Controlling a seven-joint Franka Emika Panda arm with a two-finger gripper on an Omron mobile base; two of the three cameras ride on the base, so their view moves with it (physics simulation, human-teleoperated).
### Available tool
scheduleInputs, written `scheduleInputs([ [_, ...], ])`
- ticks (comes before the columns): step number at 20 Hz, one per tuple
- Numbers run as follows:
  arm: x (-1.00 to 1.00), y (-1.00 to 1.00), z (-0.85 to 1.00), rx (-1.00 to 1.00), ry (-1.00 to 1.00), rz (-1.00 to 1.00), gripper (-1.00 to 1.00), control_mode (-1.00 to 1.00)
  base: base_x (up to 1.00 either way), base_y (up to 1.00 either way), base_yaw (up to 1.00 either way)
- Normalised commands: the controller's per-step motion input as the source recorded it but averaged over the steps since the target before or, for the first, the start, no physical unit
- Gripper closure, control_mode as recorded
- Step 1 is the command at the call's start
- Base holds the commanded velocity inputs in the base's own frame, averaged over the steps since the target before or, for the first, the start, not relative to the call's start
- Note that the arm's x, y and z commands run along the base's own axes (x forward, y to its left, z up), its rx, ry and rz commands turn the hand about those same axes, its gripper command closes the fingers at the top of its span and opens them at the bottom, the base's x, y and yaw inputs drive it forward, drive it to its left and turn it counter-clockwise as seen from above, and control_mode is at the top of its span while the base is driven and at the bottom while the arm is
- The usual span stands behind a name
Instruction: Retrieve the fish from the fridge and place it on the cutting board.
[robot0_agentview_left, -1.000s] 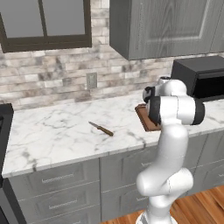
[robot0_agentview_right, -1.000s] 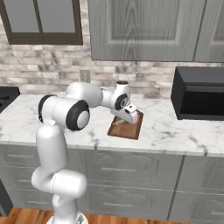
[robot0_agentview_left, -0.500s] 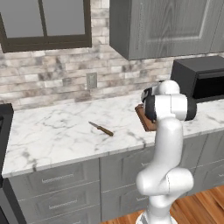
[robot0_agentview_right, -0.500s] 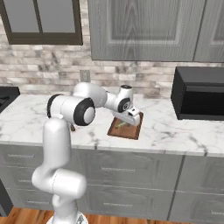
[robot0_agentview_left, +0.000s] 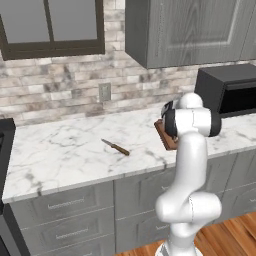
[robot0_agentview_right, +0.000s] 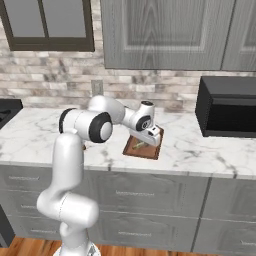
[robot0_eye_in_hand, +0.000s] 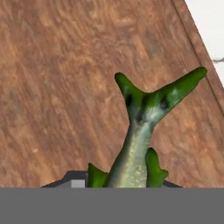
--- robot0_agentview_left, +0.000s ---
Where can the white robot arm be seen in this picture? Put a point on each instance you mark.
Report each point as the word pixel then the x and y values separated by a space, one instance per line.
pixel 188 186

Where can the brown wooden cutting board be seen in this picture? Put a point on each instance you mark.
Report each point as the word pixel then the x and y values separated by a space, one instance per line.
pixel 165 134

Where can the grey drawer front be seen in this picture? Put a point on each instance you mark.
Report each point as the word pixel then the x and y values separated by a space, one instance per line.
pixel 63 206
pixel 68 229
pixel 138 230
pixel 140 193
pixel 90 249

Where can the black microwave oven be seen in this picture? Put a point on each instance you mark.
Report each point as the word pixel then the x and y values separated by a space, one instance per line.
pixel 230 90

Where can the grey base cupboard run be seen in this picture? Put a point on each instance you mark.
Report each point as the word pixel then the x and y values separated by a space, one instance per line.
pixel 233 183

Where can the dark-framed window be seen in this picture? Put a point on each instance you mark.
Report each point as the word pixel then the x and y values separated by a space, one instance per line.
pixel 51 26

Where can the black stove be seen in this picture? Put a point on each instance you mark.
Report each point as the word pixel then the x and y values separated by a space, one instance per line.
pixel 5 173

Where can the grey wall socket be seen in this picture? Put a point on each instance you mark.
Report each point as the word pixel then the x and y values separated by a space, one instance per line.
pixel 104 92

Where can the grey wall cupboard door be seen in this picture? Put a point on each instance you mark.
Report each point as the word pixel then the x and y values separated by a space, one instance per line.
pixel 196 30
pixel 250 30

